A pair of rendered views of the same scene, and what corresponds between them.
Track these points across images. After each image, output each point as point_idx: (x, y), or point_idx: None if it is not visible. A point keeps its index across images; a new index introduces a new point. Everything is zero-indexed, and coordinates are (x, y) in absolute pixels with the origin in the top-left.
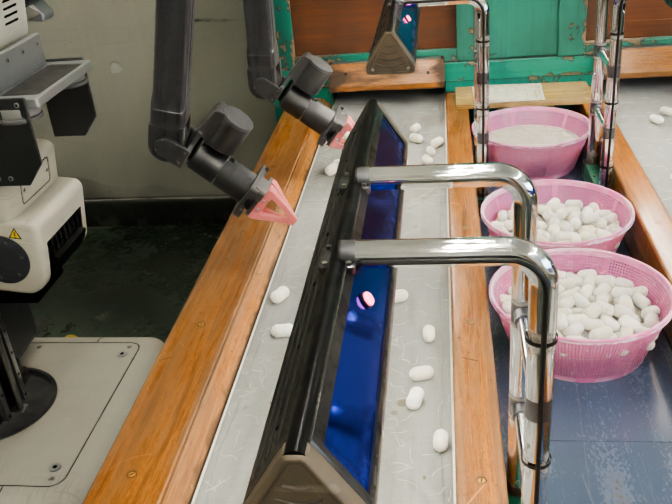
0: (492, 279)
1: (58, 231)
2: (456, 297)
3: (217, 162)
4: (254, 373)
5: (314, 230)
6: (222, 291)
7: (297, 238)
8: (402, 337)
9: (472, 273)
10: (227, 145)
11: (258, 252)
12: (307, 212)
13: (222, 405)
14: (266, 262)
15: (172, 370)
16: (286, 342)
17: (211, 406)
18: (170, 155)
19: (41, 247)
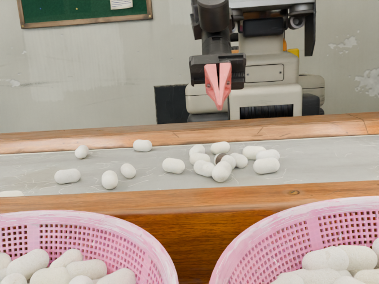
0: (75, 211)
1: (260, 108)
2: (54, 195)
3: (204, 38)
4: (38, 156)
5: (285, 146)
6: (144, 128)
7: (264, 143)
8: (30, 194)
9: (117, 202)
10: (199, 20)
11: (208, 128)
12: (329, 141)
13: (7, 152)
14: (200, 136)
15: (48, 132)
16: (72, 159)
17: (2, 147)
18: (192, 28)
19: (232, 107)
